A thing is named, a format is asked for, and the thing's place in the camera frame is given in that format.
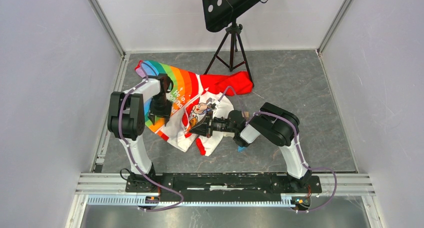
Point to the blue triangular block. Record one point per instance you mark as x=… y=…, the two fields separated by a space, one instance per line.
x=240 y=149

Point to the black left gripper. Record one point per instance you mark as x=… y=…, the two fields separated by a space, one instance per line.
x=165 y=113

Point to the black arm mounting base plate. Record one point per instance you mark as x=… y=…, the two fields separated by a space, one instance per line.
x=222 y=187

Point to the black music stand tripod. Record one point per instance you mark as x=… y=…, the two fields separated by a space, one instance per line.
x=222 y=15

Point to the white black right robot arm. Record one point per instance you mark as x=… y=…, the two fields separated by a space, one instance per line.
x=277 y=125

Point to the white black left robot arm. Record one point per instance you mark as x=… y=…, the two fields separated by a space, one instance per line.
x=127 y=113

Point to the rainbow cartoon zip jacket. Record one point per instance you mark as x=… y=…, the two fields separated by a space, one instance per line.
x=192 y=95

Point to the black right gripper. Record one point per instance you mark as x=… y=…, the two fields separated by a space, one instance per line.
x=201 y=129

